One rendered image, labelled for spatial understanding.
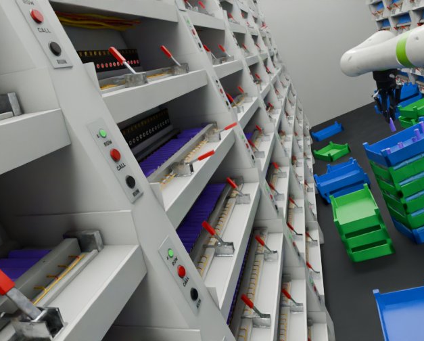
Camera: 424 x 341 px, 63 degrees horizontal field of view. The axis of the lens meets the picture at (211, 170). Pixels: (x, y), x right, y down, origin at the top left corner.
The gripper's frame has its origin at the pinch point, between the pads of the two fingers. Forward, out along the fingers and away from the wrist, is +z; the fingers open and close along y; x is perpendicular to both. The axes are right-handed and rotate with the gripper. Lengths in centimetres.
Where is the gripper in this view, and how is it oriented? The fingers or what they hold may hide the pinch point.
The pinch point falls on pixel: (389, 114)
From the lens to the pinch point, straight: 178.6
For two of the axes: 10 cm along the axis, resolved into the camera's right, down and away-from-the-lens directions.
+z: 4.0, 6.9, 6.0
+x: -1.9, -5.8, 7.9
